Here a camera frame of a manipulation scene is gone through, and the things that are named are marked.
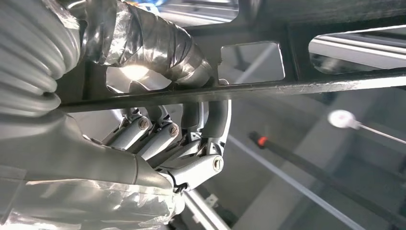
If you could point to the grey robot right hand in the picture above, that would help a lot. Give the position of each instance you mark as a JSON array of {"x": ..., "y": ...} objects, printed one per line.
[{"x": 79, "y": 149}]

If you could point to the black rod red band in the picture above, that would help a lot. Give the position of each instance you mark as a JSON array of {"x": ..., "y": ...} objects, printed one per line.
[{"x": 317, "y": 174}]

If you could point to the white disc on rod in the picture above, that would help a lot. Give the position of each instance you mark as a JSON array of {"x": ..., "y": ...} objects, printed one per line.
[{"x": 341, "y": 119}]

